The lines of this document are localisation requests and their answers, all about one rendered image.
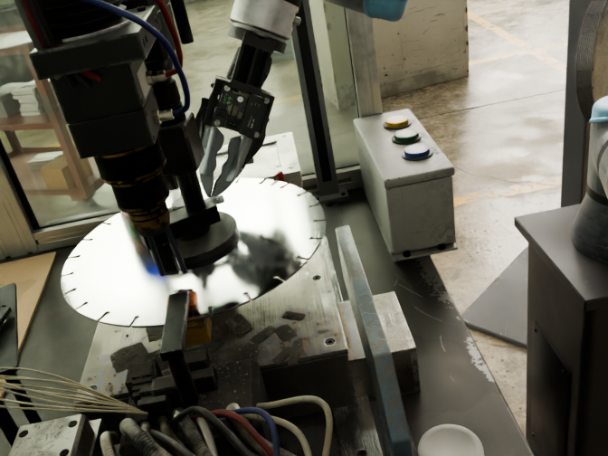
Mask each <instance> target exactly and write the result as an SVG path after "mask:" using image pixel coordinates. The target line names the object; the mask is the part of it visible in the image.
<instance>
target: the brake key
mask: <svg viewBox="0 0 608 456"><path fill-rule="evenodd" d="M429 153H430V148H429V146H427V145H425V144H413V145H410V146H408V147H406V148H405V149H404V155H405V156H406V157H412V158H417V157H425V156H427V155H428V154H429Z"/></svg>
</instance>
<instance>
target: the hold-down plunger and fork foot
mask: <svg viewBox="0 0 608 456"><path fill-rule="evenodd" d="M176 180H177V183H178V186H179V189H180V192H181V195H182V198H183V201H184V204H185V207H184V208H182V209H179V210H176V211H174V212H172V213H170V225H169V228H170V230H171V233H172V234H173V237H174V239H175V242H176V245H177V248H178V250H179V252H180V254H181V257H182V259H183V255H182V253H181V250H180V247H179V244H178V241H177V239H178V238H180V237H183V236H185V235H188V234H189V233H193V232H195V231H198V230H200V229H203V228H205V227H207V226H209V225H212V224H214V223H218V222H220V221H221V217H220V214H219V211H218V207H217V205H216V204H215V203H214V202H213V201H211V200H210V199H209V198H207V199H204V195H203V192H202V188H201V186H200V182H199V179H198V175H197V173H196V171H195V172H194V173H192V174H189V175H186V176H176ZM139 236H140V239H141V241H142V242H143V244H144V245H145V246H146V248H147V249H148V250H151V247H150V244H149V242H148V239H147V237H143V236H141V235H139ZM153 239H154V242H155V245H156V247H157V251H158V254H159V257H160V260H161V262H162V265H163V268H164V271H165V273H166V275H175V274H179V273H180V270H179V268H178V265H177V262H176V256H175V254H174V251H173V249H172V246H171V244H170V242H169V240H168V238H167V235H166V231H164V232H163V233H161V234H159V235H156V236H153ZM151 251H152V250H151ZM183 260H184V259H183ZM166 275H165V276H166Z"/></svg>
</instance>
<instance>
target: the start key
mask: <svg viewBox="0 0 608 456"><path fill-rule="evenodd" d="M417 138H418V131H417V130H416V129H412V128H406V129H401V130H399V131H397V132H395V134H394V139H395V140H396V141H401V142H406V141H412V140H415V139H417Z"/></svg>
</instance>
